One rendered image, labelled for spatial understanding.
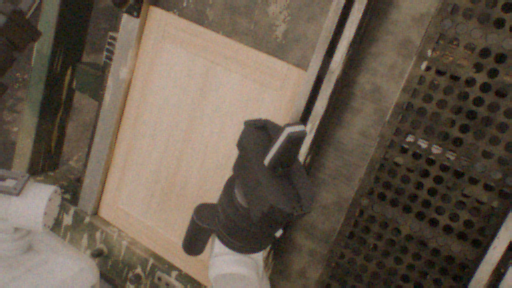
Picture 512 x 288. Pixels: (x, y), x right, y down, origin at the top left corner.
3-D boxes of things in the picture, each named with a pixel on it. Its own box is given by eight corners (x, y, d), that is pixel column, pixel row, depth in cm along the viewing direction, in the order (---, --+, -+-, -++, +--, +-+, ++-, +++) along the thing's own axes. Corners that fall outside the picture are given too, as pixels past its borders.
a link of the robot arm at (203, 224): (282, 251, 60) (257, 284, 68) (282, 178, 66) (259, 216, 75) (191, 238, 57) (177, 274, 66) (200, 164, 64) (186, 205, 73)
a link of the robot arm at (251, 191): (261, 223, 48) (233, 269, 57) (341, 203, 52) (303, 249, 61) (219, 123, 53) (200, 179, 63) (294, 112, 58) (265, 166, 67)
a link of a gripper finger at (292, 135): (310, 126, 48) (290, 160, 53) (282, 130, 47) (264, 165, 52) (316, 138, 48) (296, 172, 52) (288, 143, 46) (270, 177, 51)
